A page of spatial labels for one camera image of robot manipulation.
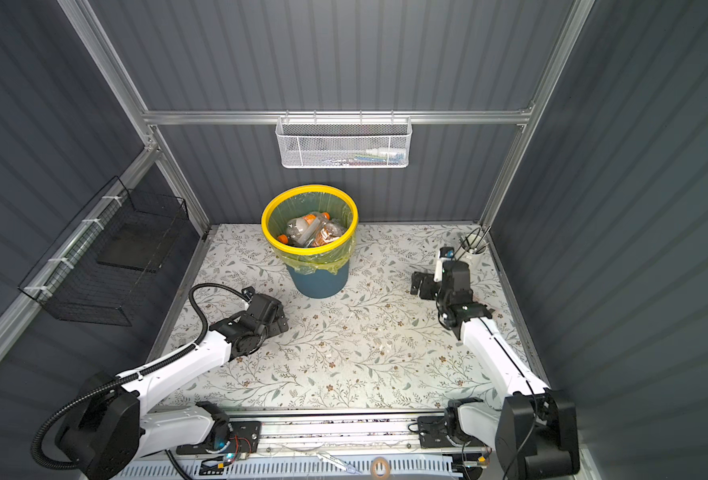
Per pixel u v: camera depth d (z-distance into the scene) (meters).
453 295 0.63
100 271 0.73
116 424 0.40
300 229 0.85
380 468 0.70
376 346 0.89
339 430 0.76
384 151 0.91
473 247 1.02
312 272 0.82
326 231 0.77
